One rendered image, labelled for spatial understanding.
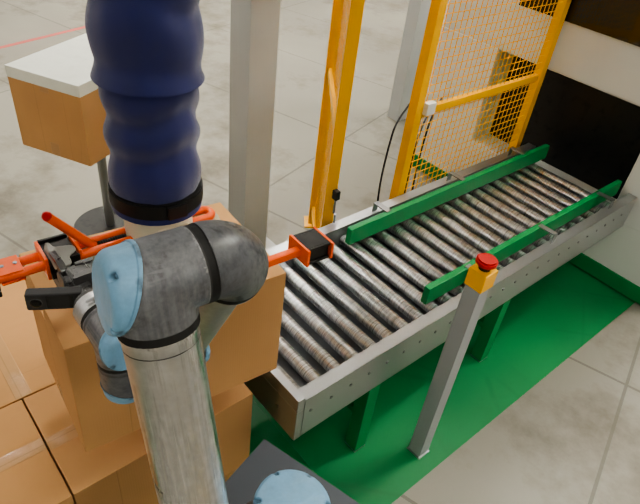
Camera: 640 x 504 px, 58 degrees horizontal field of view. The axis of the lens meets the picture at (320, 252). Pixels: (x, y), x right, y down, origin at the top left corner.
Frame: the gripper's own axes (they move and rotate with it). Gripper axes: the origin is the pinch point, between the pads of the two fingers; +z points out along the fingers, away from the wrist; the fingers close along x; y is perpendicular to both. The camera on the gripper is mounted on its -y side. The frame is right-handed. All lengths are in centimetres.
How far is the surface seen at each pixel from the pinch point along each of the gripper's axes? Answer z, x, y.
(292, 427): -32, -74, 55
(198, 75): -10, 42, 35
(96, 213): 175, -117, 72
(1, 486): -5, -66, -26
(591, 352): -64, -120, 231
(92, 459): -11, -66, -3
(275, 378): -22, -59, 55
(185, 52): -12, 48, 31
